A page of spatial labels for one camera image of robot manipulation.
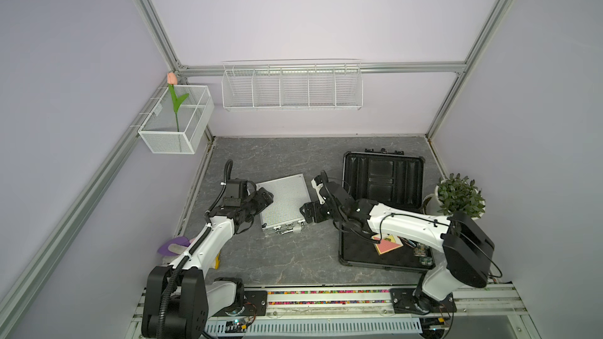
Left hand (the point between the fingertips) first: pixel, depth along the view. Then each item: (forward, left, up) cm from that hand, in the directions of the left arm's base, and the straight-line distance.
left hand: (268, 201), depth 86 cm
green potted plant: (-7, -66, +8) cm, 67 cm away
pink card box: (-17, -42, -5) cm, 46 cm away
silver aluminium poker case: (-3, -5, -5) cm, 8 cm away
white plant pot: (-5, -62, -4) cm, 62 cm away
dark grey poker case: (+7, -50, -1) cm, 51 cm away
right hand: (-4, -15, +2) cm, 16 cm away
